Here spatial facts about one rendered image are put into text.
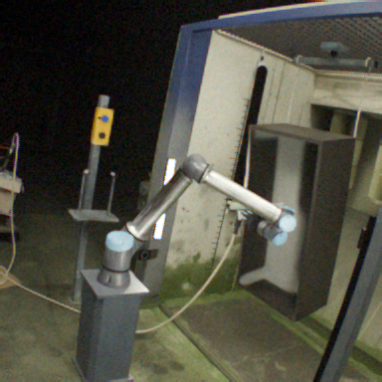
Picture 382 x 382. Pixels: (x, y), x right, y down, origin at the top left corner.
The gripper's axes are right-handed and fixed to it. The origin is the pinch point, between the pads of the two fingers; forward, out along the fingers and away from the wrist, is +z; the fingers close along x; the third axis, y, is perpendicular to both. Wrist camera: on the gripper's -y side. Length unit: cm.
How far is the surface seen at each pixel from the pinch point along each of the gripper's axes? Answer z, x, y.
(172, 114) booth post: 83, -8, -39
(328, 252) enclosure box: -40, 50, 14
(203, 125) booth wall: 78, 18, -34
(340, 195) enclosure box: -36, 46, -24
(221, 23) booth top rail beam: 53, -8, -108
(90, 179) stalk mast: 98, -58, 18
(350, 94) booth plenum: 35, 135, -90
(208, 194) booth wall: 71, 35, 20
